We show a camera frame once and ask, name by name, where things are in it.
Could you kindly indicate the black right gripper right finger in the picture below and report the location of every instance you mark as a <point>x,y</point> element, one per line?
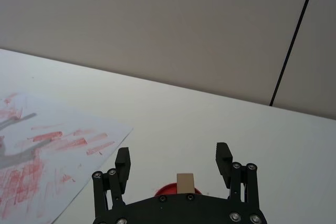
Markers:
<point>223,159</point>

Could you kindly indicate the tan cardboard block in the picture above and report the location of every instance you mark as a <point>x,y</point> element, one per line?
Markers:
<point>185,183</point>

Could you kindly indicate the red round object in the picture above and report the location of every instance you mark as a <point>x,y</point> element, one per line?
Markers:
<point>168,190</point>

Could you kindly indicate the white paper with red scribbles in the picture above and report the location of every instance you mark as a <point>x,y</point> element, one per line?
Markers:
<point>65,166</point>

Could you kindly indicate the thin black wall strip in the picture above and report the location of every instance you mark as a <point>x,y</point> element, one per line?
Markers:
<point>294,40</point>

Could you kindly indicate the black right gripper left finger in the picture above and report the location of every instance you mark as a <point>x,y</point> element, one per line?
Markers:
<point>123,166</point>

